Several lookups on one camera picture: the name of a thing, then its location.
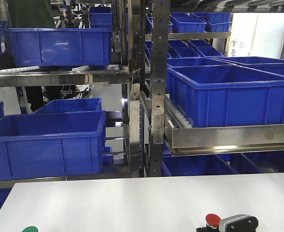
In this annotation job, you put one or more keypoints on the red mushroom push button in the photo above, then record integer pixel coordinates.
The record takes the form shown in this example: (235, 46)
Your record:
(212, 224)

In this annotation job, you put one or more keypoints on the green mushroom push button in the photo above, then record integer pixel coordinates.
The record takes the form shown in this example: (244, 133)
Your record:
(30, 229)

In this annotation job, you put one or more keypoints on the steel shelving rack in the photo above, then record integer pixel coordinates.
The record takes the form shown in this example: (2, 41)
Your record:
(147, 122)

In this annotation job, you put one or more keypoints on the blue bin behind lower left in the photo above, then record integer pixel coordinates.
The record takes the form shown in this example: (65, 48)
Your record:
(71, 105)

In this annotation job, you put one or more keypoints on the blue bin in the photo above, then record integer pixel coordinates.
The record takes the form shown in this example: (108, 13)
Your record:
(271, 65)
(71, 105)
(60, 47)
(49, 145)

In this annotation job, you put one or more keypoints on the blue bin right shelf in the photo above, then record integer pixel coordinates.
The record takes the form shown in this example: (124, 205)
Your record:
(227, 95)

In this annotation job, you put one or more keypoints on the blue bin upper left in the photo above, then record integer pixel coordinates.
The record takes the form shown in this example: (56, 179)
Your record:
(60, 47)

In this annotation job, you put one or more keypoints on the blue bin far right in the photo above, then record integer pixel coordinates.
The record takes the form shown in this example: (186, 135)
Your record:
(271, 65)

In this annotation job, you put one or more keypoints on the person in green sweater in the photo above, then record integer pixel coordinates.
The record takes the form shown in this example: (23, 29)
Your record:
(31, 14)

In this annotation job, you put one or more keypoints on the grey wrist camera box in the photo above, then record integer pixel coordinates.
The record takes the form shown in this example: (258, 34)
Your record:
(239, 223)

